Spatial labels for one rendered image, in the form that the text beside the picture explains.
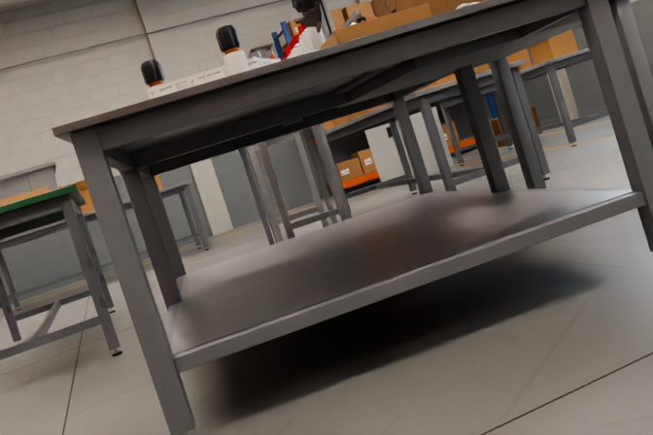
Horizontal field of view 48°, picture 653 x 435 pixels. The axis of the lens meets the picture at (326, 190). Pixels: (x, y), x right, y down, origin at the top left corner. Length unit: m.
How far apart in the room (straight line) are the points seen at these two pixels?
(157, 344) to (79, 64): 8.91
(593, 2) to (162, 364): 1.46
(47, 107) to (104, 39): 1.21
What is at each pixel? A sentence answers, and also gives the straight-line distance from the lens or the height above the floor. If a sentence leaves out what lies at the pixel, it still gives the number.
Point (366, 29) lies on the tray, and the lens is 1.89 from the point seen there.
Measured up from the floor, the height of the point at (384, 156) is 0.36.
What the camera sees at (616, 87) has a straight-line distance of 2.13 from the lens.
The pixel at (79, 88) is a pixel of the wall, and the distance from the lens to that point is 10.52.
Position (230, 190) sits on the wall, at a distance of 10.50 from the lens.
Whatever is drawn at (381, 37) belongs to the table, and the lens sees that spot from 1.87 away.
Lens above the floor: 0.57
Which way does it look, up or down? 3 degrees down
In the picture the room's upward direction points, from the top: 18 degrees counter-clockwise
